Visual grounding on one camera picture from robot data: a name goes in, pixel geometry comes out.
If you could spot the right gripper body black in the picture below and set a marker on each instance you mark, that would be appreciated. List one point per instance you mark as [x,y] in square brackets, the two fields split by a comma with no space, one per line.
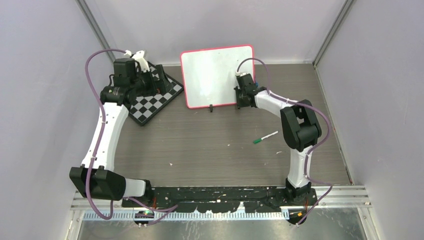
[240,100]

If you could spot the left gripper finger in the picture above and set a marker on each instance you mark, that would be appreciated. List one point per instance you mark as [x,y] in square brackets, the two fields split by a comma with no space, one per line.
[156,82]
[163,84]

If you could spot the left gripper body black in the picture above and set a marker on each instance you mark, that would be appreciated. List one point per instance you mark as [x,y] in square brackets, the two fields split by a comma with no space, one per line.
[143,84]

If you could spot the whiteboard with red frame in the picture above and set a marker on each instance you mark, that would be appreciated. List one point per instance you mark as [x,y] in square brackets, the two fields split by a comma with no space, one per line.
[209,75]

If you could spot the green whiteboard marker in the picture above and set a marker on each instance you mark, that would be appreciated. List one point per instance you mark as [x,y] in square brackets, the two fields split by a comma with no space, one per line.
[256,141]

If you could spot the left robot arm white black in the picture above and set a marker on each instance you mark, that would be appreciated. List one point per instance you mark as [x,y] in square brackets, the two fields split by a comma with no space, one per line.
[95,177]

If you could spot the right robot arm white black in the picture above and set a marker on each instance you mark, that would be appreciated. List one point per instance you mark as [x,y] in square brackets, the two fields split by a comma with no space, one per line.
[300,128]

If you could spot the black and white chessboard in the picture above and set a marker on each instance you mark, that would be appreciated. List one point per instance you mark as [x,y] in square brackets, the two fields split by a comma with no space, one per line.
[146,108]

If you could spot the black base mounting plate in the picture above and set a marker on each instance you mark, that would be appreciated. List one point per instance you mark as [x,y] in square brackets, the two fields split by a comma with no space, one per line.
[254,199]

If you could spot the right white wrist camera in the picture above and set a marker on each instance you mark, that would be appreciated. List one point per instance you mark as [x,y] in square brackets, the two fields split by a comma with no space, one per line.
[240,74]

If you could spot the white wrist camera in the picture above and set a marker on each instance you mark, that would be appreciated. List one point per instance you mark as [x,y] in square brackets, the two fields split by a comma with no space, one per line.
[240,74]
[141,58]

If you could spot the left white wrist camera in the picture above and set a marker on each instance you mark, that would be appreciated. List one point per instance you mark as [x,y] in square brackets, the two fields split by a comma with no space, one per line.
[141,58]

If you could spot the slotted grey cable duct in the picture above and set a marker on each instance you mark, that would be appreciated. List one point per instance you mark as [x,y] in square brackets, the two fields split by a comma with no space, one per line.
[127,215]

